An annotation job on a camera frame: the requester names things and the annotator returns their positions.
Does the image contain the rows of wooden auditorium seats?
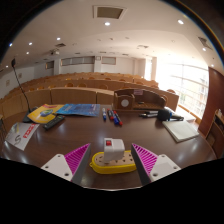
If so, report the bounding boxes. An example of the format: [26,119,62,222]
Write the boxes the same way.
[0,71,181,118]

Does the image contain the blue booklet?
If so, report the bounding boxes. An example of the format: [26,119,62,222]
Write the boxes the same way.
[55,103,102,118]

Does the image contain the white notepad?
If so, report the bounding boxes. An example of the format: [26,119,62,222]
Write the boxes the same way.
[162,119,200,143]

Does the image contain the recessed ceiling lights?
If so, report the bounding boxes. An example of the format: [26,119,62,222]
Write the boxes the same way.
[8,19,208,53]

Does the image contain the black remote control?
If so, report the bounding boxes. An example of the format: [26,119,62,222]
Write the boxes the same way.
[43,114,66,131]

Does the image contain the black gooseneck desk microphone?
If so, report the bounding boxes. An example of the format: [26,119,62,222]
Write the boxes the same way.
[10,58,39,124]

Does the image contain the white sheet with red print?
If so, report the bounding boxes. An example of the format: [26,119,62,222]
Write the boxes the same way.
[4,121,40,151]

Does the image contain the wooden desk organizer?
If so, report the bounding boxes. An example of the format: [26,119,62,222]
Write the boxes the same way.
[112,87,168,112]

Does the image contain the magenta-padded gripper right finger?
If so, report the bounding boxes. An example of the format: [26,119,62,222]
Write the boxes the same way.
[130,143,182,186]

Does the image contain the silver black pen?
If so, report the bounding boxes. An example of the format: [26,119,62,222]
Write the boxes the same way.
[141,113,159,119]
[138,110,159,116]

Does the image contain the square ceiling air vent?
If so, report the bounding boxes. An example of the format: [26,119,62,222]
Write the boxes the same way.
[93,4,128,20]

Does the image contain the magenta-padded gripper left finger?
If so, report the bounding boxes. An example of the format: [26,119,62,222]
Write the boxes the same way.
[40,143,92,186]

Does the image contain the large bright window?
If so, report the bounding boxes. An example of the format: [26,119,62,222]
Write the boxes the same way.
[154,61,210,119]

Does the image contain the white charger with red switch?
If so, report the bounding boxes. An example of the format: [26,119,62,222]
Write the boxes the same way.
[102,137,126,164]

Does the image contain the small ceiling air vent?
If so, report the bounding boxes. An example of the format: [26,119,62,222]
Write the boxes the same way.
[198,35,213,51]

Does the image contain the red marker pen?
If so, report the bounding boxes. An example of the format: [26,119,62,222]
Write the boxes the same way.
[113,110,124,127]
[107,108,115,121]

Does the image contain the wooden shelf unit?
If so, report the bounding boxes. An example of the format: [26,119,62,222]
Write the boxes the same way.
[204,108,224,159]

